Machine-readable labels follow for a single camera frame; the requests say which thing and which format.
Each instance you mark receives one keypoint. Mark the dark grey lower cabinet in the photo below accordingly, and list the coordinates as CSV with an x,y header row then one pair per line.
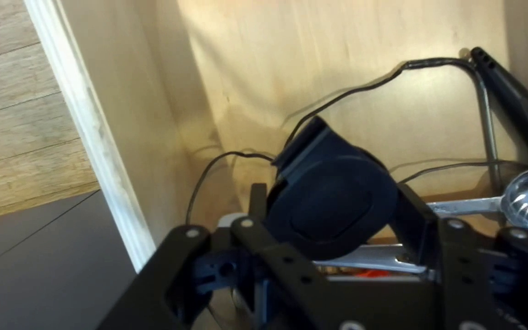
x,y
31,275

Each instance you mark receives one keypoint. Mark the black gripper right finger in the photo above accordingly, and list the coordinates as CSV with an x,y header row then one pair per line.
x,y
489,275

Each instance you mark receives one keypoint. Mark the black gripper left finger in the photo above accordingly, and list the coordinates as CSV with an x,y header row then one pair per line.
x,y
264,262

